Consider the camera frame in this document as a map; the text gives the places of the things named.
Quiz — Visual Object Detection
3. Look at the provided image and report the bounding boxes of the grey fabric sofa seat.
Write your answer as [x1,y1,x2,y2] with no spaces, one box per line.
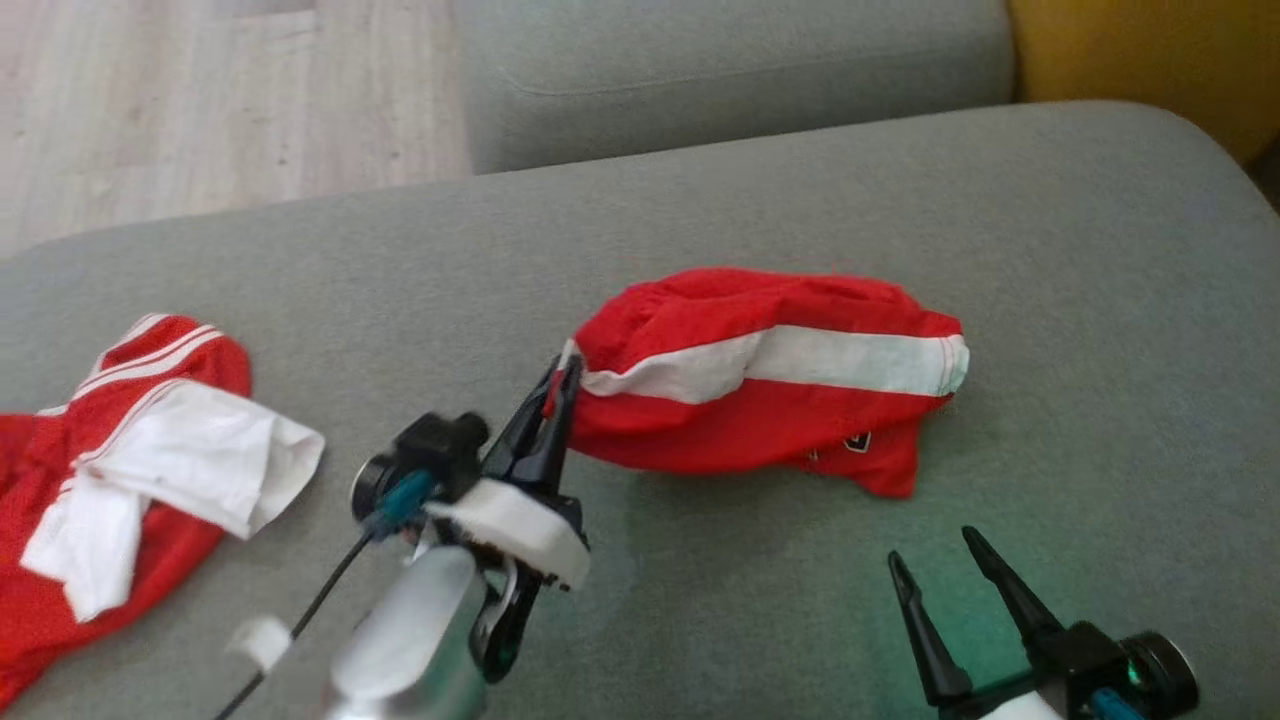
[0,100,1280,720]

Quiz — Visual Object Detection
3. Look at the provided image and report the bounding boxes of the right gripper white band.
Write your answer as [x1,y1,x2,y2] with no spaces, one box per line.
[887,527,1131,720]

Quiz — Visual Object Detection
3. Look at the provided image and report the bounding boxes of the blue left camera plug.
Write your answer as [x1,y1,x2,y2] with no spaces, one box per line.
[365,470,437,541]

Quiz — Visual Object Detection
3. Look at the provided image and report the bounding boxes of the white cable clip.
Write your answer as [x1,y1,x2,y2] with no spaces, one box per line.
[225,615,293,673]

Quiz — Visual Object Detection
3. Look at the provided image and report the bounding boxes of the red jersey with white trim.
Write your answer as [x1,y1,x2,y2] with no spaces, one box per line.
[0,313,326,711]

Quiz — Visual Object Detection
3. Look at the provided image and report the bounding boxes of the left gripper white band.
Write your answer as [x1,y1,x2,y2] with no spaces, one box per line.
[422,355,592,685]

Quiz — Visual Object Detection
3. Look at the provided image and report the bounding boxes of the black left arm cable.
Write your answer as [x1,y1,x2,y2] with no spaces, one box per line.
[215,530,376,720]

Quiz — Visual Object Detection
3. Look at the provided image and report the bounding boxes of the grey sofa side cushion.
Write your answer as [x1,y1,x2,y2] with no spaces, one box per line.
[450,0,1016,176]

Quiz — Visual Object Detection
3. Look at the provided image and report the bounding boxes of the red shorts with white band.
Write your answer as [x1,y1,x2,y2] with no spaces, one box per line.
[545,266,971,499]

